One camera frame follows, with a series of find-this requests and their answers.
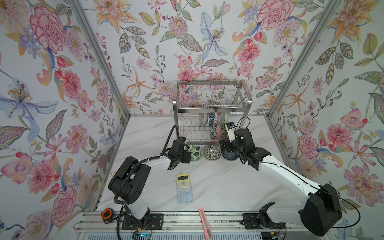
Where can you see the pink utility knife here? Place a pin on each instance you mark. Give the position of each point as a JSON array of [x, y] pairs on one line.
[[207, 229]]

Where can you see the black white floral bowl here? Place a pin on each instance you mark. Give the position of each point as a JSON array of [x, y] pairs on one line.
[[215, 132], [224, 133], [212, 152]]

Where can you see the purple striped bowl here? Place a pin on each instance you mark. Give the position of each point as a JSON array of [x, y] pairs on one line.
[[203, 119]]

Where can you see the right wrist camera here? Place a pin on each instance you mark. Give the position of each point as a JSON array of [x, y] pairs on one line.
[[231, 127]]

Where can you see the green leaf pattern bowl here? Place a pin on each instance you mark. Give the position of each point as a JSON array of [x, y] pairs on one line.
[[196, 153]]

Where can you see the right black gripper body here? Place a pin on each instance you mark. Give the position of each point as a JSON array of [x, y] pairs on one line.
[[241, 155]]

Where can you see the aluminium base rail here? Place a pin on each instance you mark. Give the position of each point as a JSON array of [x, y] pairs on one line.
[[172, 222]]

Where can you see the dark blue ceramic bowl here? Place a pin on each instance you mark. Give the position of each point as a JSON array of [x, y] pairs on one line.
[[230, 156]]

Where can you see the steel two-tier dish rack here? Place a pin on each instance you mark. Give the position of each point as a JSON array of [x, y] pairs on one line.
[[191, 98]]

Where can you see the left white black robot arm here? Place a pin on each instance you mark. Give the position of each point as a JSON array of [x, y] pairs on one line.
[[129, 181]]

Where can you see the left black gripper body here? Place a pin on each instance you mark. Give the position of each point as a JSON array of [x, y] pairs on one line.
[[178, 158]]

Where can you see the yellow blue calculator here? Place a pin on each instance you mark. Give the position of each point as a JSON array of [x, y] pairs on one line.
[[184, 188]]

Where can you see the pale green ceramic bowl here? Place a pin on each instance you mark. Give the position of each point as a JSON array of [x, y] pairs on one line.
[[222, 119]]

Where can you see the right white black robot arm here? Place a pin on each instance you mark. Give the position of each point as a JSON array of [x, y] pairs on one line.
[[319, 209]]

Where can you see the blue patterned ceramic bowl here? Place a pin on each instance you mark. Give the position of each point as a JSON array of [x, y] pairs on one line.
[[213, 119]]

